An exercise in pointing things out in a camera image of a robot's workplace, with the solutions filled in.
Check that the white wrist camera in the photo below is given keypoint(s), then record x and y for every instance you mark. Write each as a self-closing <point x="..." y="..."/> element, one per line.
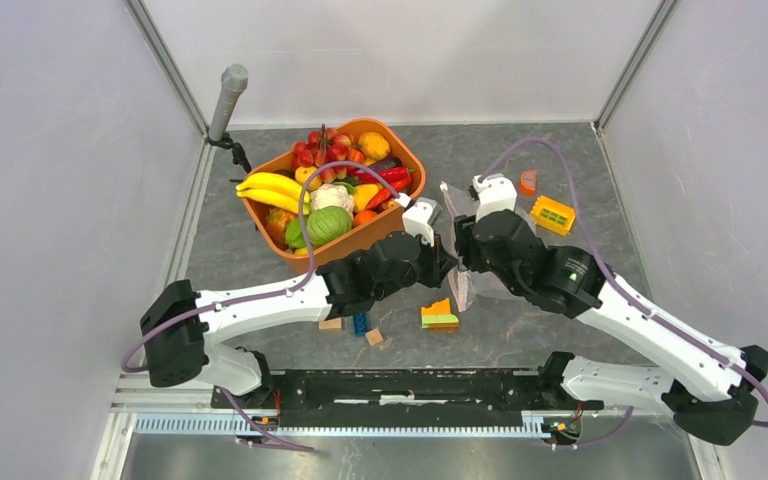
<point x="418" y="220"/>
<point x="495" y="193"/>

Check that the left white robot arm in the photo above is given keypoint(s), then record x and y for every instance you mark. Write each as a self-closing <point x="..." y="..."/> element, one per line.
<point x="185" y="332"/>

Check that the orange plastic tub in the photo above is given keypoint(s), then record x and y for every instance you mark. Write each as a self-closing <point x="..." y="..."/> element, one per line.
<point x="363" y="236"/>

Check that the yellow toy banana bunch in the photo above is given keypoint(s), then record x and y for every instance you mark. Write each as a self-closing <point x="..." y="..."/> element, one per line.
<point x="275" y="190"/>

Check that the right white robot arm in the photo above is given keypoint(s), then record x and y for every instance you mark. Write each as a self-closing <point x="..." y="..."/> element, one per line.
<point x="710" y="389"/>

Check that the clear zip top bag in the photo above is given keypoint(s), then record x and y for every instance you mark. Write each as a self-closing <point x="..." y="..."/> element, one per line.
<point x="466" y="286"/>

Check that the yellow toy bell pepper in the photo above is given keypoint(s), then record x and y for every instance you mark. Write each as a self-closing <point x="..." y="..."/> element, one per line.
<point x="363" y="193"/>

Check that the red lychee bunch toy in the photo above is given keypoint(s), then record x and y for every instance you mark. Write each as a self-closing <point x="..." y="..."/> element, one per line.
<point x="323" y="146"/>

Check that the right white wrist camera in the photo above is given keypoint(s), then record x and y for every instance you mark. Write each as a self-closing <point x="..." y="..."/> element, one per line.
<point x="495" y="193"/>

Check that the tan wooden block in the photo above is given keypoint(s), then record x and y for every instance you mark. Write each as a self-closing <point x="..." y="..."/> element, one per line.
<point x="331" y="325"/>

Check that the white toy cauliflower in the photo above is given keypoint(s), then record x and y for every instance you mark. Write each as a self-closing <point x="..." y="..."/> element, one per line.
<point x="329" y="195"/>

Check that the orange toy carrot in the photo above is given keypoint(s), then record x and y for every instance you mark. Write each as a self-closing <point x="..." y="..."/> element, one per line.
<point x="381" y="197"/>

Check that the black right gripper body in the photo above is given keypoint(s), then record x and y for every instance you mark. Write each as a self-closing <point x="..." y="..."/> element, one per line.
<point x="479" y="259"/>

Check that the green toy cabbage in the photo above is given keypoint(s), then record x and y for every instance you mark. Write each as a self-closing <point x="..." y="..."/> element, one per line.
<point x="327" y="224"/>

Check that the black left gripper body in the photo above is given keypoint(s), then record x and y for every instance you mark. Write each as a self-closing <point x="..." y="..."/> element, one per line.
<point x="422" y="272"/>

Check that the orange semicircle toy block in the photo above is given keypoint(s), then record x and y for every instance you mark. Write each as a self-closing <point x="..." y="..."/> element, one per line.
<point x="527" y="184"/>

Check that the red toy chili pepper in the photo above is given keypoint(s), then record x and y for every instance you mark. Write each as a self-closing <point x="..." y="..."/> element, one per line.
<point x="390" y="176"/>

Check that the orange green layered toy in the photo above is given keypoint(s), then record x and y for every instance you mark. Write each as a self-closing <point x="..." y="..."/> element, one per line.
<point x="439" y="317"/>

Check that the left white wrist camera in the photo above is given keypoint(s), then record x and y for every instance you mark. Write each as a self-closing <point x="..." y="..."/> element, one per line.
<point x="418" y="220"/>

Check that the blue toy brick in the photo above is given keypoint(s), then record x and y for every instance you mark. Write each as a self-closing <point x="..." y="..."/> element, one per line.
<point x="360" y="324"/>

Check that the grey microphone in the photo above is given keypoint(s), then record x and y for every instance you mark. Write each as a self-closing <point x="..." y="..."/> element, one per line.
<point x="234" y="81"/>

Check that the yellow toy waffle block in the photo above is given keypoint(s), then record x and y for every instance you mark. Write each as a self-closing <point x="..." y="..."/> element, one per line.
<point x="553" y="216"/>

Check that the small tan wooden cube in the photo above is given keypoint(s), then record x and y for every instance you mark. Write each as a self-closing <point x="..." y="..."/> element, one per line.
<point x="374" y="337"/>

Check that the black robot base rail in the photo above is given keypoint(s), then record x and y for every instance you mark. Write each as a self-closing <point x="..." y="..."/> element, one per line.
<point x="483" y="397"/>

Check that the green toy starfruit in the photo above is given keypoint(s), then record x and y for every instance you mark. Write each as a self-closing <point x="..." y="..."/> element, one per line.
<point x="294" y="235"/>

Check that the purple toy eggplant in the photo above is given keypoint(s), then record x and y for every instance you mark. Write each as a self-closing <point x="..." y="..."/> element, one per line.
<point x="386" y="164"/>

